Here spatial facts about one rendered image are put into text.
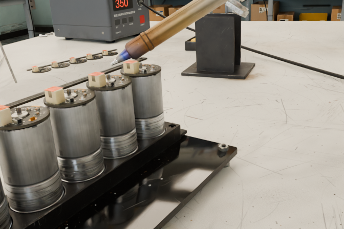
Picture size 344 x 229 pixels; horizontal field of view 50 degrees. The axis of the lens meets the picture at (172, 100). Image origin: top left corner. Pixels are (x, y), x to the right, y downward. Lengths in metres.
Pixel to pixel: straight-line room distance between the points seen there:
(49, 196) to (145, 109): 0.08
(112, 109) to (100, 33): 0.47
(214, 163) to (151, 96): 0.05
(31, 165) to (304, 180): 0.15
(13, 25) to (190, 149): 6.09
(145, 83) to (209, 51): 0.22
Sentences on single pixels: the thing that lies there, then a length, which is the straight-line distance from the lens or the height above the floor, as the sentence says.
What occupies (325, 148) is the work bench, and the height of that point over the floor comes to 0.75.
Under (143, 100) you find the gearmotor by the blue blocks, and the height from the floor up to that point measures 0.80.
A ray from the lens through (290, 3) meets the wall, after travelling 4.80.
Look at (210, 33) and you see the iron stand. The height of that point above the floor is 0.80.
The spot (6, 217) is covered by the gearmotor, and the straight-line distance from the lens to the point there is 0.17.
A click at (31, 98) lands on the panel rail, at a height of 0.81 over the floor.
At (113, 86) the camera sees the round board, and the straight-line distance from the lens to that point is 0.20.
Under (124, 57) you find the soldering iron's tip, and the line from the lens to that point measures 0.16.
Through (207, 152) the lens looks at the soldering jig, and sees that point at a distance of 0.23.
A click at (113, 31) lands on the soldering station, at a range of 0.66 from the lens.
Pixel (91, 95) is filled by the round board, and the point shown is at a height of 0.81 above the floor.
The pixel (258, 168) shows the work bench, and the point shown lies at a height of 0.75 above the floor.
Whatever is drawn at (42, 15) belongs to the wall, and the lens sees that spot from 6.44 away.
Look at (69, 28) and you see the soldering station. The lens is 0.72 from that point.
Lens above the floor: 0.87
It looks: 20 degrees down
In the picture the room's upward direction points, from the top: 3 degrees counter-clockwise
